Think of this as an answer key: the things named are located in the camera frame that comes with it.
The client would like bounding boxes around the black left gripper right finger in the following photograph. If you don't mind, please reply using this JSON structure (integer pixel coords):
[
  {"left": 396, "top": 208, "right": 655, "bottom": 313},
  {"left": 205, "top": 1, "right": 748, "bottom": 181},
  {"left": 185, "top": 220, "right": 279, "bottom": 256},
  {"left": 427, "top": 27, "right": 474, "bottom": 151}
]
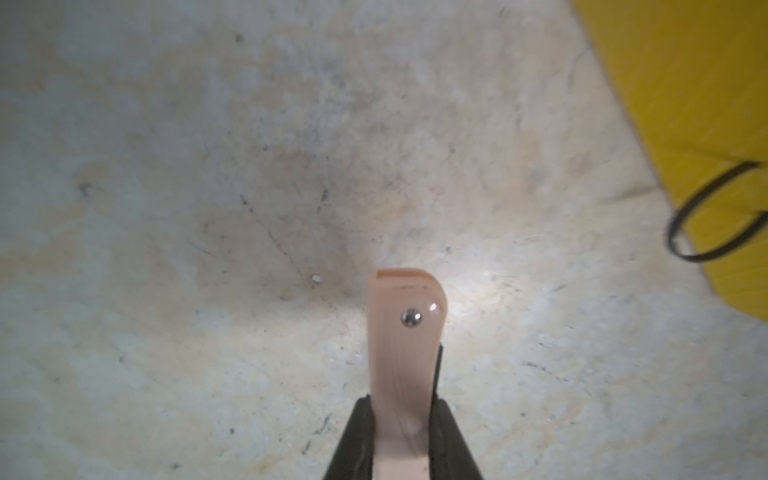
[{"left": 428, "top": 345, "right": 483, "bottom": 480}]

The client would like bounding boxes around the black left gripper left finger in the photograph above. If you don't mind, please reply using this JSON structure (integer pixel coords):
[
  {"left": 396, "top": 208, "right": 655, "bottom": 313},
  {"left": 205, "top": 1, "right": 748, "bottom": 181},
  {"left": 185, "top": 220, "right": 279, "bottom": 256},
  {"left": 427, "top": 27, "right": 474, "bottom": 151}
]
[{"left": 323, "top": 395, "right": 374, "bottom": 480}]

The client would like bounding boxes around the pink folding knife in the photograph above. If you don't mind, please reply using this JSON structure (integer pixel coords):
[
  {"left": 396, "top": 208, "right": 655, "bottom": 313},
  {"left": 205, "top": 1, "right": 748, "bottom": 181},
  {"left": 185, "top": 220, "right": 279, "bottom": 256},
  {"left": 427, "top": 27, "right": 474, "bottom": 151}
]
[{"left": 367, "top": 268, "right": 448, "bottom": 479}]

